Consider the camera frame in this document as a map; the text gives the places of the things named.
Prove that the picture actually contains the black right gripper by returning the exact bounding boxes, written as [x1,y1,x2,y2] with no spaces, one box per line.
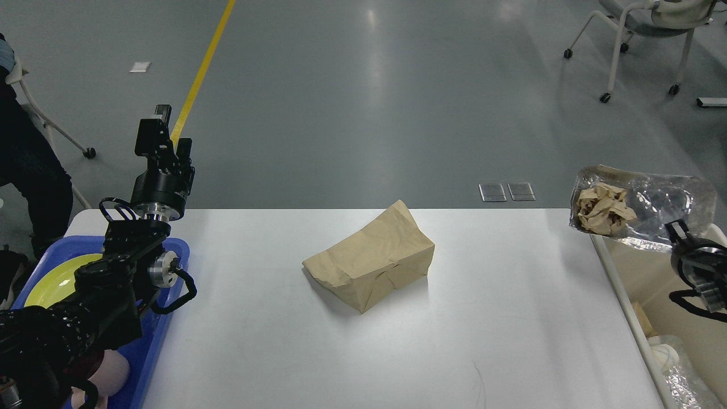
[664,219,725,296]

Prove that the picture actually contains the beige plastic bin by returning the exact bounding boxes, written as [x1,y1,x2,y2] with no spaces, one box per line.
[590,235,726,408]

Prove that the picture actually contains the left metal floor plate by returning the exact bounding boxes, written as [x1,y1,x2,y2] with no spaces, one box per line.
[478,183,507,203]

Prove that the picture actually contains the foil tray with cup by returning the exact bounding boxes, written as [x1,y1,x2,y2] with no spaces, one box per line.
[647,336,721,408]

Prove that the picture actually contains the crumpled brown paper ball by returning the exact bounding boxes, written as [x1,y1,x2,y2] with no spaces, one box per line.
[575,183,638,236]

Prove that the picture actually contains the foil tray with paper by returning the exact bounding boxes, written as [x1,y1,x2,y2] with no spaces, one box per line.
[570,165,716,253]

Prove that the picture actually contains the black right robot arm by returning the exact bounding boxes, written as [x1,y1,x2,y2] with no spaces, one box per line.
[665,219,726,323]

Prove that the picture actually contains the white paper cup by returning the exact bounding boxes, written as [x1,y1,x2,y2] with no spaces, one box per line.
[651,343,680,373]

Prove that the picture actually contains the white wheeled chair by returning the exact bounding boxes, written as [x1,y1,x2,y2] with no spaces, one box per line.
[563,1,717,104]

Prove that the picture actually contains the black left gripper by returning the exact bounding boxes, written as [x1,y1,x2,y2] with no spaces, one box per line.
[130,105,195,221]

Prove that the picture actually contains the seated person in dark clothes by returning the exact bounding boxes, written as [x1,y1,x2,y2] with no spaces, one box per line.
[1,37,74,260]

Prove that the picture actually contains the large brown paper bag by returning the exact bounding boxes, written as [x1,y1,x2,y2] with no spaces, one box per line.
[302,200,434,314]

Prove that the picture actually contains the grey bar on floor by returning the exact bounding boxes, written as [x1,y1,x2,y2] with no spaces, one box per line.
[696,97,727,108]

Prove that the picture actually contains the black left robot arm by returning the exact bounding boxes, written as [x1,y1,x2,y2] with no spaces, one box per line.
[2,105,197,408]

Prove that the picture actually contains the yellow plastic plate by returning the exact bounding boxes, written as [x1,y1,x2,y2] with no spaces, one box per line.
[23,253,102,308]

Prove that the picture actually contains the small brown paper bag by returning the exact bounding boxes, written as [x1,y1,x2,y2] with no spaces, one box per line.
[631,301,659,339]

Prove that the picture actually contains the pink mug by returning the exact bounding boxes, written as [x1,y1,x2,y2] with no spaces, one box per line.
[69,349,130,408]

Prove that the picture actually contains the metal floor plate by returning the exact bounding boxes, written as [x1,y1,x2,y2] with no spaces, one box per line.
[507,183,537,201]
[478,183,507,203]

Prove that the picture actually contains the right metal floor plate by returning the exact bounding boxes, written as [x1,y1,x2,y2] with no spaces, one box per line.
[507,183,537,201]

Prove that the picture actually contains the blue plastic tray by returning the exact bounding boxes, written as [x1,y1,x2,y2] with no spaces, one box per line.
[2,235,197,408]

